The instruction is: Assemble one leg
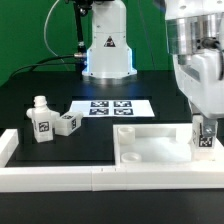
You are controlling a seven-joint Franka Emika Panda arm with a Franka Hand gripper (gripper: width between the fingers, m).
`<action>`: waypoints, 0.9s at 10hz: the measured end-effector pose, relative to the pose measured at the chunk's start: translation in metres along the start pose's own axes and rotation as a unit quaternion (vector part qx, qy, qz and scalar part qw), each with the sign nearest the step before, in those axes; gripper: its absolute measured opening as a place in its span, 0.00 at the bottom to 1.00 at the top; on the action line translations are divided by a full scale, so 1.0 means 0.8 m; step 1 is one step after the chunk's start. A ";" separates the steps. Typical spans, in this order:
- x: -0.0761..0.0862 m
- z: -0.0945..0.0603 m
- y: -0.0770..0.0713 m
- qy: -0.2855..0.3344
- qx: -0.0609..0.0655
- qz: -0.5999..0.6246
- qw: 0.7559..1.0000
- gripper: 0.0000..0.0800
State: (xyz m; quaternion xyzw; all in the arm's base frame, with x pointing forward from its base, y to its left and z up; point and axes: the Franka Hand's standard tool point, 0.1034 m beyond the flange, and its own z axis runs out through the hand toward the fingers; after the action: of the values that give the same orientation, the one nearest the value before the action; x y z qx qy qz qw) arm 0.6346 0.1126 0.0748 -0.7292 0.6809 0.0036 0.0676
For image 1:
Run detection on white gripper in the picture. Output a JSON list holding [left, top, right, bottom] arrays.
[[173, 50, 224, 137]]

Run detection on white U-shaped fence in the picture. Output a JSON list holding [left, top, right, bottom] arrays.
[[0, 129, 224, 192]]

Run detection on white square tabletop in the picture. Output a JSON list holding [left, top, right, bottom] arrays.
[[113, 124, 224, 164]]

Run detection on white sheet with tags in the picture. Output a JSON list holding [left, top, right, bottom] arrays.
[[70, 100, 154, 117]]

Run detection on black cables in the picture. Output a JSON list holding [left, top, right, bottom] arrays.
[[9, 54, 88, 81]]

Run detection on grey thin cable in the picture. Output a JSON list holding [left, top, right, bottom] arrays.
[[43, 0, 73, 73]]

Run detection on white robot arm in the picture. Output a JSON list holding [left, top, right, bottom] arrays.
[[82, 0, 224, 137]]

